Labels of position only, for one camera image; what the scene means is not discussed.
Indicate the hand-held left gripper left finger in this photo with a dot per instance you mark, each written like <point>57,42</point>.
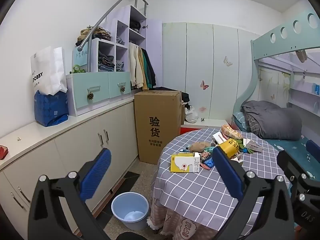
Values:
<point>96,173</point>

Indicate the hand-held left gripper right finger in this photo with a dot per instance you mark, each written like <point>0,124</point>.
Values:
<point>226,173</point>

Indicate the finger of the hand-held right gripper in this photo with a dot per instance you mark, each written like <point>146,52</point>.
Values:
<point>288,165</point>
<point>313,150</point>

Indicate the red and blue wrapper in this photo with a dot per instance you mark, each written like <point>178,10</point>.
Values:
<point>208,164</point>

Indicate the yellow box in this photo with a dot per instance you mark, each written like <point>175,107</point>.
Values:
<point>228,146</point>

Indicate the teal snack packet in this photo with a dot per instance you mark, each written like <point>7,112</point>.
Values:
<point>208,152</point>

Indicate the small white red box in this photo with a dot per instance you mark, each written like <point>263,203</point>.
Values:
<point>219,138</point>

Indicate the tan stocking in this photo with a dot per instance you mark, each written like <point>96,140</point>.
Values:
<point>198,146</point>

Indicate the blue plastic bucket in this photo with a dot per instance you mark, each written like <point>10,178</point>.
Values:
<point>120,205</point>

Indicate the white paper card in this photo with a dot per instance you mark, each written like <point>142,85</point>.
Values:
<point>253,145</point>

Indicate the white and yellow carton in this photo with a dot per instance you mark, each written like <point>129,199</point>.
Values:
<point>185,163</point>

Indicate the orange snack bag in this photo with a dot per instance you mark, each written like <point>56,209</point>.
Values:
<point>230,131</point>

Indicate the teal printed bed sheet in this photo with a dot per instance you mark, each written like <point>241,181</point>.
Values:
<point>295,147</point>

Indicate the black floor mat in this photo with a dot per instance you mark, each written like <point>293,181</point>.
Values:
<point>127,178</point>

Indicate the grey checked tablecloth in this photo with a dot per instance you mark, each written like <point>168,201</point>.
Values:
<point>190,187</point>

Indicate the cream low cabinet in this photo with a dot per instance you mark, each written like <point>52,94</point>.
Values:
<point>62,142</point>

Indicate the grey quilt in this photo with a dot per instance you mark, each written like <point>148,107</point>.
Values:
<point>272,120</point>

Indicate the red bench with white top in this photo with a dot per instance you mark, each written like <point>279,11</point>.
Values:
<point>202,125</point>

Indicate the blue plaid pillow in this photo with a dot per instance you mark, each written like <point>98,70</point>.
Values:
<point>240,121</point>

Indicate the white plastic bag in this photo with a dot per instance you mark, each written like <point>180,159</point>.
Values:
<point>191,115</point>

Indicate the faded pink sticker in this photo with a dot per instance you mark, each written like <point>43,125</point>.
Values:
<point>202,109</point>

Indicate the pink printed table skirt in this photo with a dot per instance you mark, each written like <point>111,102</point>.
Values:
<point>175,223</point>

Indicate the person's leg black pants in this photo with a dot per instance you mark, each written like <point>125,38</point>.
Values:
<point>133,237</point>

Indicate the tall cardboard box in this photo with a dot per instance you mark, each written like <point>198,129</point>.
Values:
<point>157,127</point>

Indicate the pinecone ornament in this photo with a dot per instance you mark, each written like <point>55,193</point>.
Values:
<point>122,89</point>
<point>90,96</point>

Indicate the blue shopping bag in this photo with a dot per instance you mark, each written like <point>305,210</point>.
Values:
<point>50,110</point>

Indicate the large teal drawer unit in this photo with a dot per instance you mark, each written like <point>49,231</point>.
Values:
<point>85,93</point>

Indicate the pink butterfly sticker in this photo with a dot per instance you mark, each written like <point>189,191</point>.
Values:
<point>204,85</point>

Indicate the small teal drawer unit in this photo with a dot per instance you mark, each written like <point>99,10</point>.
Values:
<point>118,83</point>

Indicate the white wardrobe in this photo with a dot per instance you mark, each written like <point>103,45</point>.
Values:
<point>217,80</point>

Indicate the brown hanging object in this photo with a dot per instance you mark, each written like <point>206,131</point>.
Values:
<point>301,56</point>

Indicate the red object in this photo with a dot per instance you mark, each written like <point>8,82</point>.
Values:
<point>3,152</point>

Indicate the green plastic toy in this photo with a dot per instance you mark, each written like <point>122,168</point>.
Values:
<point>78,69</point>

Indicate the folded dark clothes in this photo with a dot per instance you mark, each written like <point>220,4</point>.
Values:
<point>106,62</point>

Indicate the cream butterfly sticker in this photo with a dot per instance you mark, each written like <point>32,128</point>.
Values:
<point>227,61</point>

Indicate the cream hanging jacket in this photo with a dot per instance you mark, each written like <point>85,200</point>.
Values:
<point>136,66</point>

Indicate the green hanging garment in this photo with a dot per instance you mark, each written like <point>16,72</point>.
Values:
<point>146,70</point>

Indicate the dark hanging jacket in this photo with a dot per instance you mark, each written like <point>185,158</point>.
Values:
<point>151,71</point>

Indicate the white paper bag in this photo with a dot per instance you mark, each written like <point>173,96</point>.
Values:
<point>47,67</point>

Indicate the teal sign board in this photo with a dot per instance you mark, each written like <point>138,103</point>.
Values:
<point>80,54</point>

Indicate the pile of folded clothes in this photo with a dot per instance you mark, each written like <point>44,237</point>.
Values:
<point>100,33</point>

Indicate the lilac cube shelf unit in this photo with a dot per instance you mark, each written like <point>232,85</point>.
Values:
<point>122,35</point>

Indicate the metal handrail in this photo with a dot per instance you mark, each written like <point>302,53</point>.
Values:
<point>110,11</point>

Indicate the teal bunk bed frame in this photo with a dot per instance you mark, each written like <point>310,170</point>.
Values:
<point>275,42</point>

